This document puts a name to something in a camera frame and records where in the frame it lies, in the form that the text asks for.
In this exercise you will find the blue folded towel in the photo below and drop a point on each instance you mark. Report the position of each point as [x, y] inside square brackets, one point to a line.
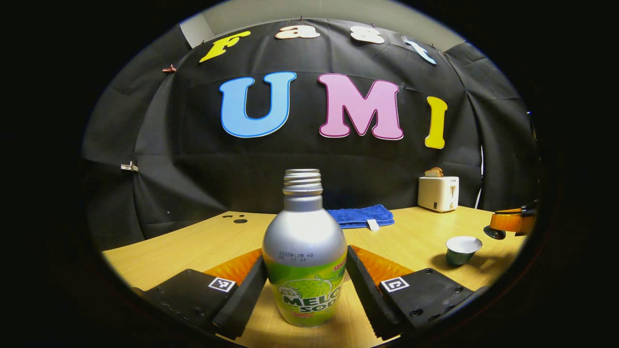
[360, 215]

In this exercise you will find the silver green water bottle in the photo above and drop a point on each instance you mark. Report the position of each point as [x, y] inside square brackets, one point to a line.
[304, 232]

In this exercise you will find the silver metal clip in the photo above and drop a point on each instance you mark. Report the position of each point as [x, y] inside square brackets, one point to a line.
[129, 167]

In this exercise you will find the toast slice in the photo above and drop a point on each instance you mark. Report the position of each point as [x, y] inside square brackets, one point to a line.
[434, 172]

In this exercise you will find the teal teacup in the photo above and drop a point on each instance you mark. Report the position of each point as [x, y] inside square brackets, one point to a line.
[457, 257]

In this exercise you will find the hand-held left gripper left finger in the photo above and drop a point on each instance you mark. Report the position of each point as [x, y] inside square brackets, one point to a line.
[244, 299]

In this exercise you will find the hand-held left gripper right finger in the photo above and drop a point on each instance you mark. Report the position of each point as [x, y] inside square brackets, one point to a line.
[363, 295]

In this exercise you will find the copper metal clip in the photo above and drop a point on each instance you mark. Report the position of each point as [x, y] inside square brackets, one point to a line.
[169, 69]

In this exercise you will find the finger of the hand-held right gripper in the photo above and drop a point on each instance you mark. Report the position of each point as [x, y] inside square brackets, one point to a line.
[515, 223]

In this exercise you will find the white toaster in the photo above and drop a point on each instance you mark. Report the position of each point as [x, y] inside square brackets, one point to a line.
[437, 193]

